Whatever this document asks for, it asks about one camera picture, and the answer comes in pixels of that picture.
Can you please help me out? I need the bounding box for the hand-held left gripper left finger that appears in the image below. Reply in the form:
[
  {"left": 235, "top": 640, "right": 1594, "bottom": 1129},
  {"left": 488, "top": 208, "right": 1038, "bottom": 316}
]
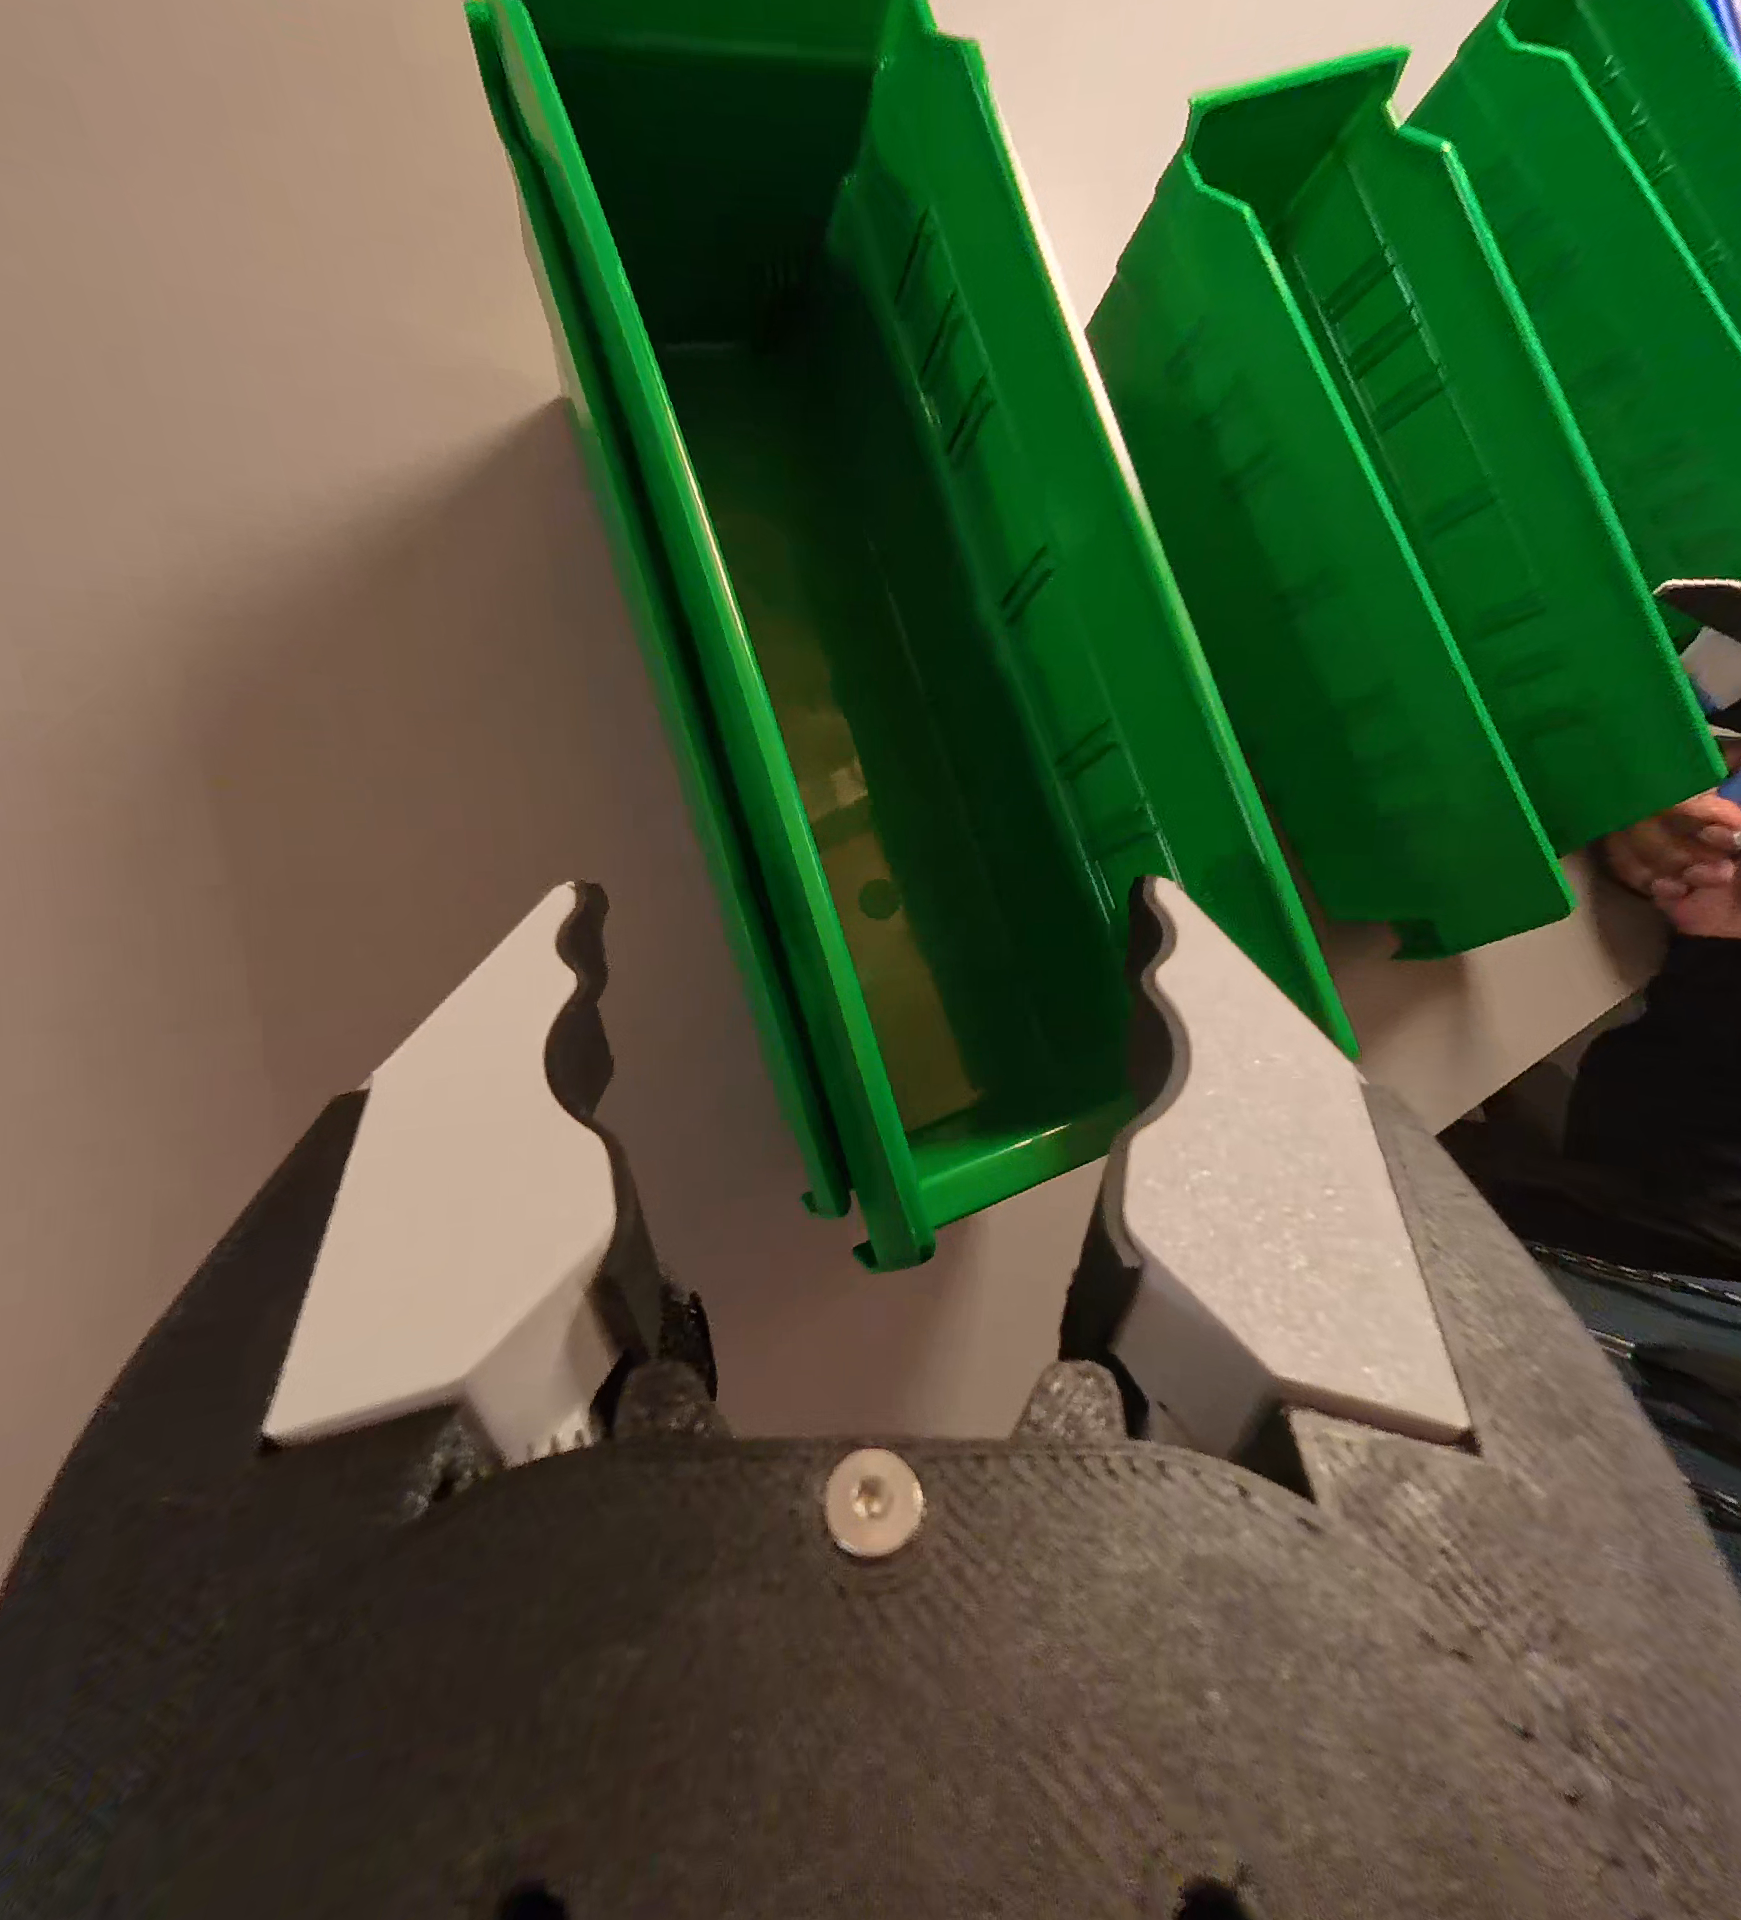
[{"left": 263, "top": 883, "right": 668, "bottom": 1469}]

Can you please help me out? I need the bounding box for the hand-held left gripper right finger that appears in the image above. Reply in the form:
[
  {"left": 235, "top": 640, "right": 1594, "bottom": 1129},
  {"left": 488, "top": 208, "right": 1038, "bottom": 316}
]
[{"left": 1059, "top": 872, "right": 1481, "bottom": 1459}]

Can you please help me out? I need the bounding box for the black braided cable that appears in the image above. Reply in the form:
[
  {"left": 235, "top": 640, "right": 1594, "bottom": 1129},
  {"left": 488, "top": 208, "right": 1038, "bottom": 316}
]
[{"left": 1529, "top": 1240, "right": 1741, "bottom": 1561}]

